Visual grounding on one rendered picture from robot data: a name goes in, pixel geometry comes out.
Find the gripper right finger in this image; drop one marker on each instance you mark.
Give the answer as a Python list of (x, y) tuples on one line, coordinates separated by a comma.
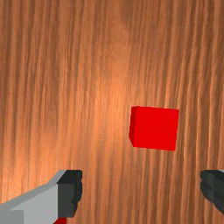
[(214, 186)]

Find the red cube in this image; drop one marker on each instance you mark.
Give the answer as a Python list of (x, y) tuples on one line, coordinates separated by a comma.
[(61, 221), (154, 129)]

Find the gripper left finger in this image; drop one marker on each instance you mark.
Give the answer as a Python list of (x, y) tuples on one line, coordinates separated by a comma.
[(40, 204)]

